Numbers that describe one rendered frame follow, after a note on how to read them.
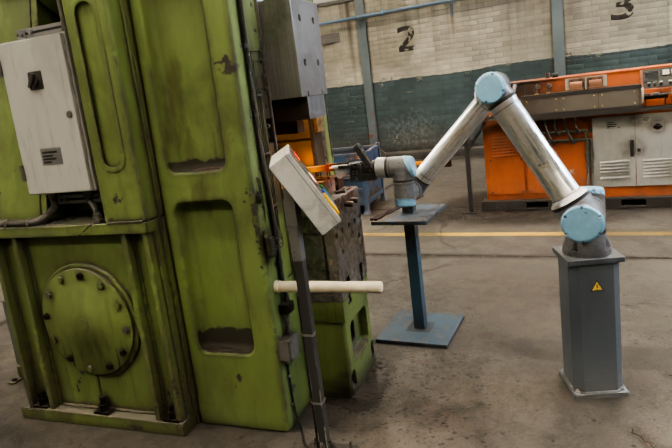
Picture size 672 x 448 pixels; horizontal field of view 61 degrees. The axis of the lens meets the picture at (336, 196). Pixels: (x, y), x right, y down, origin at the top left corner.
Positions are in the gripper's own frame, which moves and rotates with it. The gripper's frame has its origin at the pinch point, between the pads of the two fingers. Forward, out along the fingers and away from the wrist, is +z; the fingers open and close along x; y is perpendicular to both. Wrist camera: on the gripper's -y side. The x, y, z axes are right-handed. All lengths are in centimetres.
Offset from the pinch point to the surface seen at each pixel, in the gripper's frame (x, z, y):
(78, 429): -57, 117, 106
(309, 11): 2, 4, -67
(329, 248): -15.9, -0.2, 33.4
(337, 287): -39, -11, 42
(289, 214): -60, -5, 8
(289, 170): -74, -13, -10
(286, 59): -18, 8, -47
